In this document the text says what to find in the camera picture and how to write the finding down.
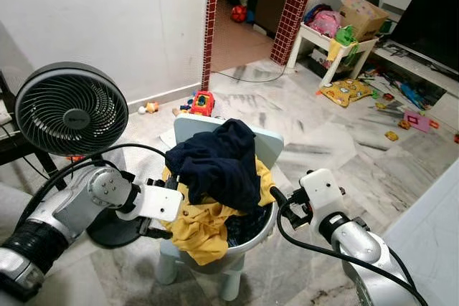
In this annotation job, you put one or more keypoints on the black television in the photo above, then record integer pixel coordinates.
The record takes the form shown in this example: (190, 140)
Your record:
(430, 12)

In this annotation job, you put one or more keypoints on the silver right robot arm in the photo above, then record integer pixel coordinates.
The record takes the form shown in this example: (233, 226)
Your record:
(358, 241)

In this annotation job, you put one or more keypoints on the small white orange toy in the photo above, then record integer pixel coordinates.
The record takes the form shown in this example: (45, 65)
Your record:
(148, 108)

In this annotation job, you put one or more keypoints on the red yellow toy truck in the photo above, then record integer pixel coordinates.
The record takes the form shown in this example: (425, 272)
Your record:
(201, 103)

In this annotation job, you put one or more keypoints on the white kids table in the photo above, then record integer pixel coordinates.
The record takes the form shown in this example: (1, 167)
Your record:
(315, 37)

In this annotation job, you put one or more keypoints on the small yellow cloth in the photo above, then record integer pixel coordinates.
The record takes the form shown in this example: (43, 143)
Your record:
(335, 49)

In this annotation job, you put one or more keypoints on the pink bag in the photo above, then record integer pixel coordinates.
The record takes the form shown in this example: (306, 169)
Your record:
(324, 21)

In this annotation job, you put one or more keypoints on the red ball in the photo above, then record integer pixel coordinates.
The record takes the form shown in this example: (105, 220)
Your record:
(238, 13)

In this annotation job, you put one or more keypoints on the grey folding table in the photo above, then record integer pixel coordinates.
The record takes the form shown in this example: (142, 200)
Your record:
(430, 249)

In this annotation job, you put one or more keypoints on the black floor fan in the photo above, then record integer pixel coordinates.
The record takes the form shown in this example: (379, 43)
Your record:
(72, 109)

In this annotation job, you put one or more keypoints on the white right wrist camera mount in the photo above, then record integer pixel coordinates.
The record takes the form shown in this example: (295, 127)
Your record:
(323, 191)

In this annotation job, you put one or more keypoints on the pink card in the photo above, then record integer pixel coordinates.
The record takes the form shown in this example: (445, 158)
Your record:
(417, 121)

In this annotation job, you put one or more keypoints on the dark plaid garment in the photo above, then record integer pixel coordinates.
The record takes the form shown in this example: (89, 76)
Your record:
(247, 227)

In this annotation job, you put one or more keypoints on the navy blue garment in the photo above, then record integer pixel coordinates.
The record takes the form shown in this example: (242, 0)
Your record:
(215, 163)

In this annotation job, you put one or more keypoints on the wide red brick pillar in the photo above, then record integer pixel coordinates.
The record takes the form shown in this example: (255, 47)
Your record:
(294, 12)

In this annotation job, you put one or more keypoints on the brown cardboard box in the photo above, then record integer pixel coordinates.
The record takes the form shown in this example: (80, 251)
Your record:
(364, 16)

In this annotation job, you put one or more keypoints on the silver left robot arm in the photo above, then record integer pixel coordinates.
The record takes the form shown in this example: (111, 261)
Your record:
(64, 213)

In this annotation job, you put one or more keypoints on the small yellow toy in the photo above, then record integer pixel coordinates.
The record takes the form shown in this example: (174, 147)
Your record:
(391, 135)

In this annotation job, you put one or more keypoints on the yellow printed cushion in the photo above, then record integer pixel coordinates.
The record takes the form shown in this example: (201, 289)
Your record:
(346, 92)

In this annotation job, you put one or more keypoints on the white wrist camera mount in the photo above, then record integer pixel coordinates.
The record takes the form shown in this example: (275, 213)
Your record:
(323, 191)
(158, 202)

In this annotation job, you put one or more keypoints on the yellow garment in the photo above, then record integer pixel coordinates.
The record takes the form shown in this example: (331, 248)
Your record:
(193, 238)

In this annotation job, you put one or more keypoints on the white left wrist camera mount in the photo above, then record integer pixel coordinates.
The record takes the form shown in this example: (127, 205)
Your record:
(158, 202)

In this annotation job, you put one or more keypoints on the white television stand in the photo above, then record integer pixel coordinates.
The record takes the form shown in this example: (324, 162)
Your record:
(412, 59)

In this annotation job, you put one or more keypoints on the narrow red brick pillar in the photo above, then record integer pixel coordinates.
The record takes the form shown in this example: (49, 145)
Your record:
(210, 19)

